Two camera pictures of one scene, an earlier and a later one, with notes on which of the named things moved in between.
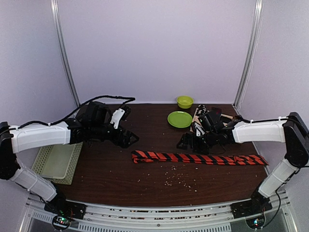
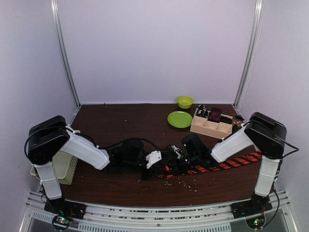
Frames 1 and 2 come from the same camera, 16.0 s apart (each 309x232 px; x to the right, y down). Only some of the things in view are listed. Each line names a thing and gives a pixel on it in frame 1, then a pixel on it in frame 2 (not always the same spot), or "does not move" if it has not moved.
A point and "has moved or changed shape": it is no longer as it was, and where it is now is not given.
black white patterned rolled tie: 201,109 does not move
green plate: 179,119 does not move
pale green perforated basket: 57,163 does not move
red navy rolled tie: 216,110 does not move
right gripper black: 185,138 to 177,170
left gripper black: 124,143 to 153,171
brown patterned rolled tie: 237,118 does not move
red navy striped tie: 146,156 has moved or changed shape
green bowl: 185,102 does not move
